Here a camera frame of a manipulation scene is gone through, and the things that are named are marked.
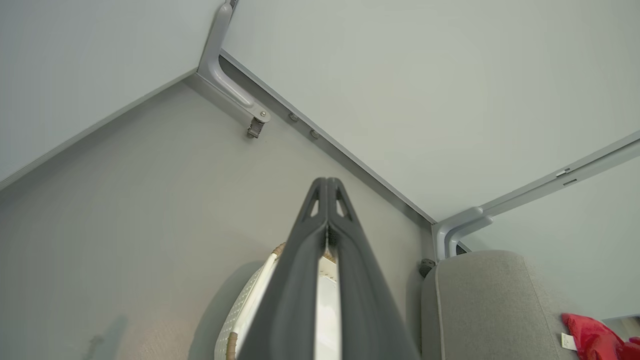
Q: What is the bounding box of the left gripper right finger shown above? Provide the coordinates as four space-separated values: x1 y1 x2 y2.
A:
326 177 421 360

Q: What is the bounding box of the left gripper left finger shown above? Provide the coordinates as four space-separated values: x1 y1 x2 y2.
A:
237 177 329 360

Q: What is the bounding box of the red jersey with white trim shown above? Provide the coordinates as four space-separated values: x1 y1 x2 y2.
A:
560 312 627 360

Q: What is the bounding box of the white basket with wicker rim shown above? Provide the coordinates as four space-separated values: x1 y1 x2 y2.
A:
214 241 342 360

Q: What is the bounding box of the grey fabric sofa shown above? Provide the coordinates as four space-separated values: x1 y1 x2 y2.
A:
420 249 640 360

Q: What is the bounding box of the grey curved frame bracket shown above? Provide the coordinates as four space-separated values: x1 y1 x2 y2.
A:
432 130 640 262

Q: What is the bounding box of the grey wall base rail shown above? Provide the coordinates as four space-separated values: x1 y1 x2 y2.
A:
219 49 437 227

